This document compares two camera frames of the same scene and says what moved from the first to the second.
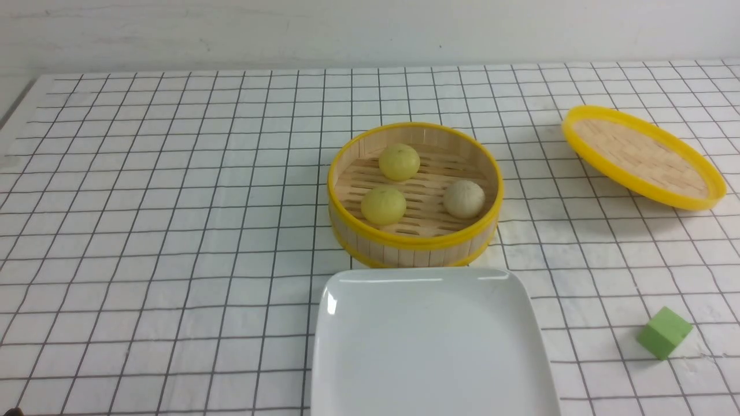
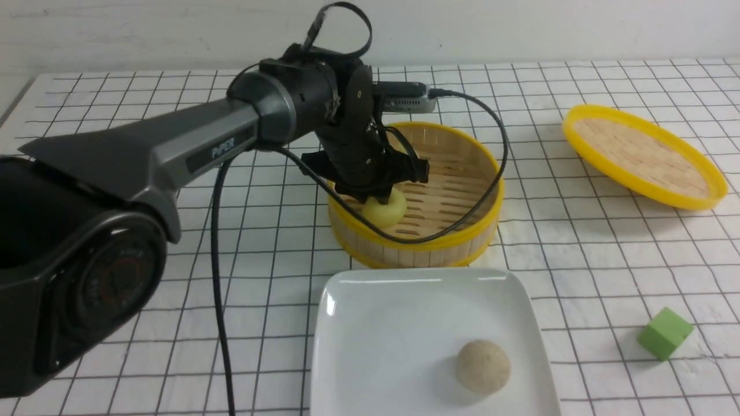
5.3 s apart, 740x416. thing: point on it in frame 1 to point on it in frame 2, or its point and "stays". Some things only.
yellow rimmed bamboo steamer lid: [642, 159] stays
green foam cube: [663, 332] stays
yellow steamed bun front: [383, 205] stays
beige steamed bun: [464, 199] to [483, 367]
